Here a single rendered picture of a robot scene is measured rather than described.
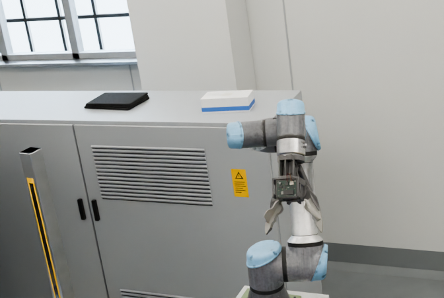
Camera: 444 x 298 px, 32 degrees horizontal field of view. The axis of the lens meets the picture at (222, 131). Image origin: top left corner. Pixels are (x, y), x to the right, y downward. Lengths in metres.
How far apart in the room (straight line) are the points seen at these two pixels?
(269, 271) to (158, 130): 1.46
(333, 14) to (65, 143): 1.72
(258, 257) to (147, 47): 2.56
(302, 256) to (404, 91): 2.32
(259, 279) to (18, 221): 2.30
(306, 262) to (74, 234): 2.10
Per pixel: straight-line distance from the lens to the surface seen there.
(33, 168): 2.95
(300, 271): 2.56
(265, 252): 2.55
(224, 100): 3.80
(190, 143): 3.78
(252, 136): 2.15
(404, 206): 4.99
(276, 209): 2.06
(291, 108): 2.06
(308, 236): 2.55
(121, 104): 4.12
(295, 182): 1.99
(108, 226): 4.26
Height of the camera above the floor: 2.62
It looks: 19 degrees down
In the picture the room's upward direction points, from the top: 8 degrees counter-clockwise
